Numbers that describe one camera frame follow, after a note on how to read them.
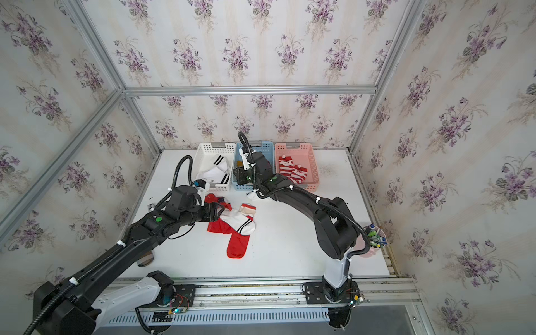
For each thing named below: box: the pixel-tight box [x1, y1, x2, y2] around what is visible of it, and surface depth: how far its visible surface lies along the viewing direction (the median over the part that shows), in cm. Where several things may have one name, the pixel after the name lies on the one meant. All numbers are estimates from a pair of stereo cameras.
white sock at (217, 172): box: [196, 154, 232, 185], surface depth 106 cm
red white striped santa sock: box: [278, 154, 294, 178], surface depth 116 cm
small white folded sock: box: [246, 191, 271, 202], surface depth 100 cm
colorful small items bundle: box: [362, 223, 389, 248], surface depth 77 cm
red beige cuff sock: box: [240, 202, 257, 216], surface depth 97 cm
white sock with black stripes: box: [219, 207, 257, 236], surface depth 92 cm
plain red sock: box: [206, 217, 250, 259], surface depth 88 cm
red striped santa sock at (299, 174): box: [290, 164, 308, 184], surface depth 112 cm
